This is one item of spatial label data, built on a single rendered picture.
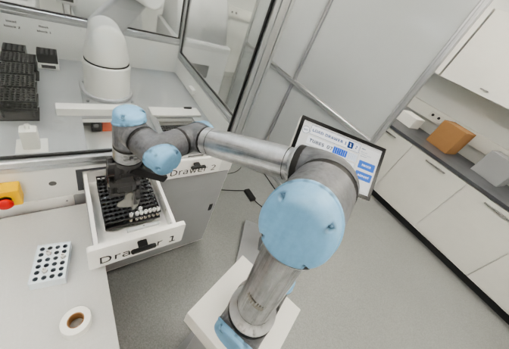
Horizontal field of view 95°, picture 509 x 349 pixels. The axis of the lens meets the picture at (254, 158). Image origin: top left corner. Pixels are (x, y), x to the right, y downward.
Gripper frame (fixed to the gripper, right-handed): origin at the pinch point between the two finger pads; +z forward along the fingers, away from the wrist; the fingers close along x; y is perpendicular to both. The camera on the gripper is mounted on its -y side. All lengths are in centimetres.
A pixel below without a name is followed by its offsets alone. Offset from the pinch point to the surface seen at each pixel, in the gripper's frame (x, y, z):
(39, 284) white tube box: 8.5, 26.1, 18.4
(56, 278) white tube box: 9.1, 22.1, 17.5
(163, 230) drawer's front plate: 10.8, -7.2, 4.7
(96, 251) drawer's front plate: 10.8, 11.8, 5.6
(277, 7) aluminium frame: -23, -49, -64
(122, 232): 1.8, 3.6, 13.8
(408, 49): -26, -167, -68
